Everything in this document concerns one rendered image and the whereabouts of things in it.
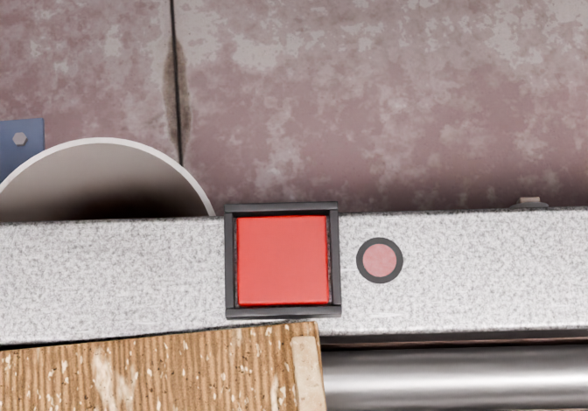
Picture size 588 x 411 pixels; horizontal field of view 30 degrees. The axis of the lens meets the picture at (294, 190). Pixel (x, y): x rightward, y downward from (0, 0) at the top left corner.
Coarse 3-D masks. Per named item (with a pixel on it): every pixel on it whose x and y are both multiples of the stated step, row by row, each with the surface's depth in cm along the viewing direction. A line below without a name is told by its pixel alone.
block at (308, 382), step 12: (300, 336) 68; (300, 348) 67; (312, 348) 67; (300, 360) 67; (312, 360) 67; (300, 372) 67; (312, 372) 67; (300, 384) 67; (312, 384) 67; (300, 396) 67; (312, 396) 67; (324, 396) 67; (300, 408) 66; (312, 408) 66; (324, 408) 66
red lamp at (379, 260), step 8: (368, 248) 74; (376, 248) 74; (384, 248) 74; (368, 256) 74; (376, 256) 74; (384, 256) 74; (392, 256) 74; (368, 264) 73; (376, 264) 73; (384, 264) 73; (392, 264) 73; (368, 272) 73; (376, 272) 73; (384, 272) 73
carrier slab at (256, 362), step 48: (192, 336) 70; (240, 336) 70; (288, 336) 70; (0, 384) 70; (48, 384) 70; (96, 384) 70; (144, 384) 69; (192, 384) 69; (240, 384) 69; (288, 384) 69
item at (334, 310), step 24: (240, 216) 74; (336, 216) 73; (336, 240) 72; (336, 264) 72; (336, 288) 71; (240, 312) 71; (264, 312) 71; (288, 312) 71; (312, 312) 71; (336, 312) 71
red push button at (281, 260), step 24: (264, 216) 73; (288, 216) 73; (312, 216) 73; (240, 240) 73; (264, 240) 72; (288, 240) 72; (312, 240) 72; (240, 264) 72; (264, 264) 72; (288, 264) 72; (312, 264) 72; (240, 288) 72; (264, 288) 72; (288, 288) 72; (312, 288) 72
